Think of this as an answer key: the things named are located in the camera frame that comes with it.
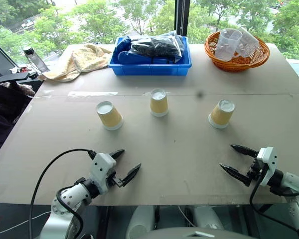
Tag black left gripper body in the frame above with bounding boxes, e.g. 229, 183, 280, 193
105, 169, 123, 189

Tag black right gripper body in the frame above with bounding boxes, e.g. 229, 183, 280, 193
247, 156, 269, 187

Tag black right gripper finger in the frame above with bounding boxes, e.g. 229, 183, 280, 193
219, 163, 252, 188
230, 144, 259, 158

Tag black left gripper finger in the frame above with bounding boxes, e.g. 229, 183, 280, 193
119, 163, 142, 188
109, 149, 126, 160

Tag yellow ribbed paper cup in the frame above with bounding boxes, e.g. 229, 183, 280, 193
149, 88, 169, 118
208, 99, 236, 129
96, 101, 124, 131

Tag white rounded robot leg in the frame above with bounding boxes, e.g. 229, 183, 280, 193
127, 206, 156, 239
192, 206, 224, 230

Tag grey rounded robot torso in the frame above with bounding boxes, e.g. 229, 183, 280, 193
139, 227, 258, 239

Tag orange woven basket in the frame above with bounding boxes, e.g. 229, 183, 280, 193
204, 30, 271, 73

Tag blue plastic bin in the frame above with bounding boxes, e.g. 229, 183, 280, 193
107, 36, 192, 76

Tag blue folded plastic bag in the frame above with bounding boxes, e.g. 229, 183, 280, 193
113, 35, 155, 65

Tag pale yellow towel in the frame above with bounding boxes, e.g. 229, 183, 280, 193
37, 43, 113, 83

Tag clear plastic measuring cup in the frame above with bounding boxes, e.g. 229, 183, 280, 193
235, 26, 261, 58
214, 28, 243, 62

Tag clear bag of black items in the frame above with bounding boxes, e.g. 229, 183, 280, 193
130, 30, 184, 62

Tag dark chair with clothing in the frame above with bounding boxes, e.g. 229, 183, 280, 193
0, 81, 36, 164

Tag clear water bottle black cap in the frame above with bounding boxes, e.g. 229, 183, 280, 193
22, 46, 50, 73

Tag black chair armrest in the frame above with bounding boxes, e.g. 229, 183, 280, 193
0, 72, 31, 84

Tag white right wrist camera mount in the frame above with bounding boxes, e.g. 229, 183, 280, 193
256, 146, 278, 188

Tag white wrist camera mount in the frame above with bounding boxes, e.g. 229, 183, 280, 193
89, 152, 117, 194
256, 146, 278, 188

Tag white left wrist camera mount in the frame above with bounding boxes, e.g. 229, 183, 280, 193
89, 152, 117, 194

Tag thin white cable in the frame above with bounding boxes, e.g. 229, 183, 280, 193
0, 211, 52, 236
177, 206, 194, 228

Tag black window frame post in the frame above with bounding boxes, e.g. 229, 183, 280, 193
174, 0, 191, 38

